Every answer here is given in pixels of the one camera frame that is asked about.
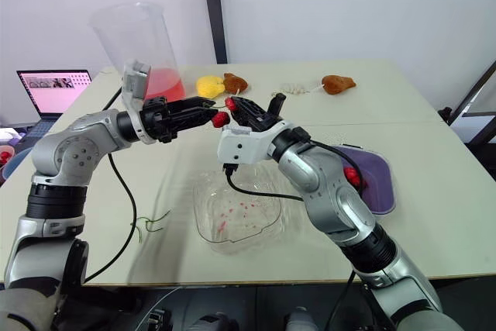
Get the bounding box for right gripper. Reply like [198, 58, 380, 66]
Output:
[230, 93, 288, 133]

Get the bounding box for black pole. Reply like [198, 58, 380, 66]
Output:
[198, 0, 229, 65]

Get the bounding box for black metal frame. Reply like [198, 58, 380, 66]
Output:
[439, 58, 496, 164]

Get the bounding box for clear plastic bowl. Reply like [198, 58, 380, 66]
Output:
[191, 159, 288, 257]

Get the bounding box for black cable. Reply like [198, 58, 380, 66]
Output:
[222, 137, 367, 203]
[82, 151, 139, 284]

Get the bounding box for clear jug with pink liquid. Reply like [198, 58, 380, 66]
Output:
[88, 2, 188, 104]

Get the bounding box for clear basin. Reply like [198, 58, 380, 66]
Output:
[332, 143, 397, 216]

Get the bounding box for purple colander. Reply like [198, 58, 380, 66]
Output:
[336, 146, 393, 212]

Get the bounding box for blue bowl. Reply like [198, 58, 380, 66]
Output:
[0, 147, 34, 187]

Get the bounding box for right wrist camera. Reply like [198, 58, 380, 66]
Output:
[216, 120, 300, 166]

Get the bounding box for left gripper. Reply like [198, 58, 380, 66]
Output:
[139, 95, 219, 144]

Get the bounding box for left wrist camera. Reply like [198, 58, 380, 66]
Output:
[121, 58, 153, 144]

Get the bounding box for robot body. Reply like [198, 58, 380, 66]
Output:
[52, 286, 388, 331]

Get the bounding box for green cherry stems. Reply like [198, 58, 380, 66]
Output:
[130, 209, 172, 243]

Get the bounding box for white bead string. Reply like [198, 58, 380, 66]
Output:
[279, 81, 325, 96]

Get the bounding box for yellow plush toy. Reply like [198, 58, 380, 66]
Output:
[195, 74, 226, 100]

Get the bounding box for brown plush toy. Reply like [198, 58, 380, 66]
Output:
[321, 74, 357, 95]
[222, 72, 249, 96]

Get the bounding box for laptop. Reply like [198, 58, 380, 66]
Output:
[15, 69, 94, 142]

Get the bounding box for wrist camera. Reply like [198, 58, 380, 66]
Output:
[216, 120, 300, 166]
[121, 58, 153, 144]

